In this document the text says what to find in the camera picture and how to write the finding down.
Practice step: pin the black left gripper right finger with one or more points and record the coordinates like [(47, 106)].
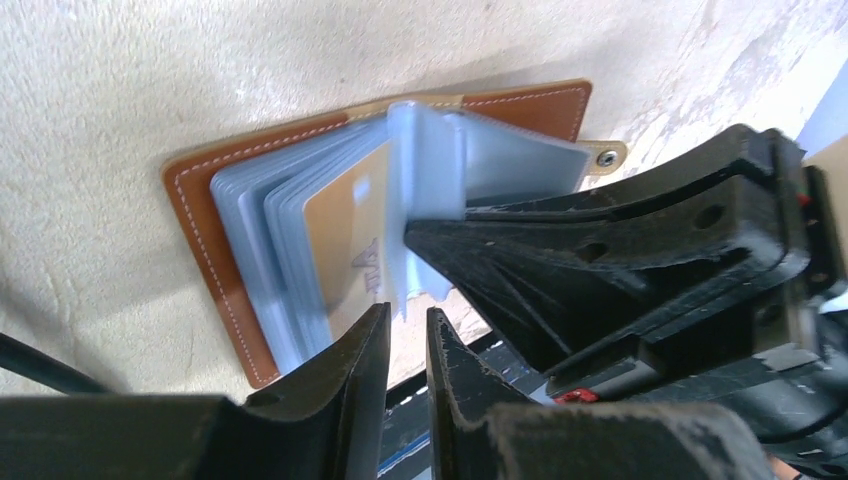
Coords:
[(482, 427)]

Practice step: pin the gold card in holder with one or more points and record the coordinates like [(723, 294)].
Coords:
[(345, 221)]

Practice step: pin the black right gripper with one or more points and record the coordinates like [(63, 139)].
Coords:
[(655, 256)]

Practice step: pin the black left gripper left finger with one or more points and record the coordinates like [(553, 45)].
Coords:
[(323, 420)]

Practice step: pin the brown leather card holder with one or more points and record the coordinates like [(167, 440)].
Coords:
[(297, 229)]

